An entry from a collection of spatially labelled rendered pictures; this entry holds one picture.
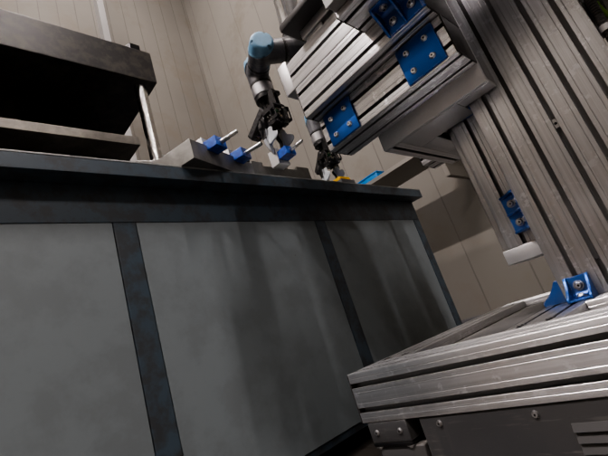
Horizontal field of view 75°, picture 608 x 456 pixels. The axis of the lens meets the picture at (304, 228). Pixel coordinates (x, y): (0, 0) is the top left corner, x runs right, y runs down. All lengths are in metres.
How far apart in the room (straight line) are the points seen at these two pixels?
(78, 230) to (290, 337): 0.56
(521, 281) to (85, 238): 2.90
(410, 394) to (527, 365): 0.20
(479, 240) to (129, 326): 2.85
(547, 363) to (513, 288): 2.69
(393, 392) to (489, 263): 2.65
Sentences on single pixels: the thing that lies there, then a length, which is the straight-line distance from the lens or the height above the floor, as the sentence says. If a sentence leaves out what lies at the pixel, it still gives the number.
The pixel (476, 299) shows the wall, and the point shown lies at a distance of 3.43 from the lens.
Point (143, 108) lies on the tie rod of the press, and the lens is 2.26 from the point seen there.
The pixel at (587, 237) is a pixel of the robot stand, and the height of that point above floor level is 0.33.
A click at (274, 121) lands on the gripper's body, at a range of 1.31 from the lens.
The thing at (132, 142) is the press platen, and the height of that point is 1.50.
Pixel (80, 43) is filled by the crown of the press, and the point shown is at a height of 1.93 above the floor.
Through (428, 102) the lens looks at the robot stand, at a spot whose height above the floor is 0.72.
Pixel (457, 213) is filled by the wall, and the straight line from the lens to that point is 3.43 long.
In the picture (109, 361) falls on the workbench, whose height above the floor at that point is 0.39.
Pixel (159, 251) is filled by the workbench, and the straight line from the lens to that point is 0.96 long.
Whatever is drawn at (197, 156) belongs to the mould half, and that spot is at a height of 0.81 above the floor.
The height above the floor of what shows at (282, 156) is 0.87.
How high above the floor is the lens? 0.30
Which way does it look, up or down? 16 degrees up
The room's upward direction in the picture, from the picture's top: 18 degrees counter-clockwise
